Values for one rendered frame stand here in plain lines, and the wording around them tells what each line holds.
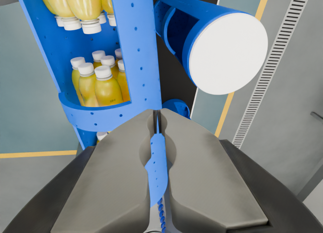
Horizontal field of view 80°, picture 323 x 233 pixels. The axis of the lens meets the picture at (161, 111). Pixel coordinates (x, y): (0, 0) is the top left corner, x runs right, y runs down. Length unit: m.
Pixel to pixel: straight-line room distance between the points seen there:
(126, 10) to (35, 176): 2.43
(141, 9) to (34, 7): 0.27
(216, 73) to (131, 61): 0.36
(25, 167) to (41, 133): 0.52
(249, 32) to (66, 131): 1.84
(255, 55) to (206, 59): 0.18
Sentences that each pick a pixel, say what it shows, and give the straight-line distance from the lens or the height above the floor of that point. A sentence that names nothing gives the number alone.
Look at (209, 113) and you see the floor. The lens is 2.20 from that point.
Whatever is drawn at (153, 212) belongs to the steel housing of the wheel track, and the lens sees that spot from 1.48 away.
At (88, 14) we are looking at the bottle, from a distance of 0.46.
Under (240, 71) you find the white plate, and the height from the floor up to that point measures 1.04.
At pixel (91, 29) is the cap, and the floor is 1.16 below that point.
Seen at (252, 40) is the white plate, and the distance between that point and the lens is 0.74.
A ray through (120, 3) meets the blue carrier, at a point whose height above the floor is 1.22.
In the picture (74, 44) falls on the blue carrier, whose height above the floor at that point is 0.99.
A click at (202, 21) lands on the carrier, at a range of 0.69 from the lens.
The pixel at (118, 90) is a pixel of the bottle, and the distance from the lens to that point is 0.52.
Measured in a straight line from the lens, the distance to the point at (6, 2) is 0.92.
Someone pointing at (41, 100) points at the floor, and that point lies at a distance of 2.00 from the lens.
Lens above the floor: 1.62
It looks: 54 degrees down
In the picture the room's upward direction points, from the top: 162 degrees clockwise
